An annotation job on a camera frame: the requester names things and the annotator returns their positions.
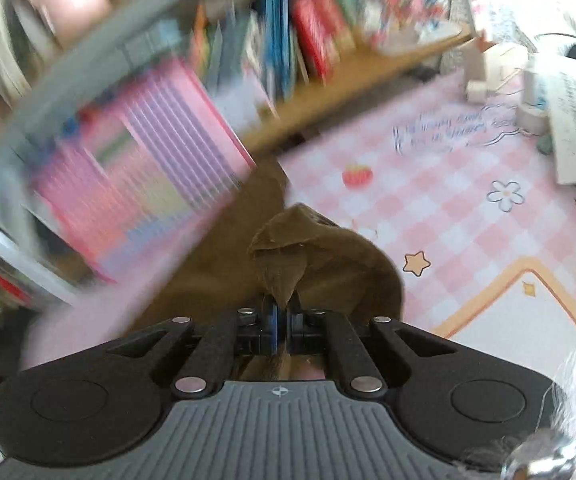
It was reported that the pink checkered desk mat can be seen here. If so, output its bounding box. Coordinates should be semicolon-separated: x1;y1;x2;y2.
22;67;576;411

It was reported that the row of books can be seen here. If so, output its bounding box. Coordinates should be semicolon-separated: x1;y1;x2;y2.
190;0;469;106

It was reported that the grey metal shelf frame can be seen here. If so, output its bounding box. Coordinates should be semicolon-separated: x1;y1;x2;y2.
0;0;269;151

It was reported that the white small bottle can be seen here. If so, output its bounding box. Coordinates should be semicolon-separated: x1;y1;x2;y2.
523;67;555;111

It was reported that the pink striped toy board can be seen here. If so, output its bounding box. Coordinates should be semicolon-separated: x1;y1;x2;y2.
32;57;257;283

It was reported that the white power adapter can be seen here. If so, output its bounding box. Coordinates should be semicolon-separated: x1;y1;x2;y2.
465;80;492;104

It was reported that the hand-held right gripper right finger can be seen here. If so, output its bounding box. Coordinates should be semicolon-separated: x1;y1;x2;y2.
285;292;461;400

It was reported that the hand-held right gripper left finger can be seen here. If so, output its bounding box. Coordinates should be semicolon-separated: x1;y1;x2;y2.
105;294;281;400

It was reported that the brown corduroy garment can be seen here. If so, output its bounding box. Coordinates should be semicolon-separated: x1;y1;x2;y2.
132;157;407;382

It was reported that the wooden bookshelf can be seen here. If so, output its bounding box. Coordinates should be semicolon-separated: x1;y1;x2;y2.
238;30;475;152

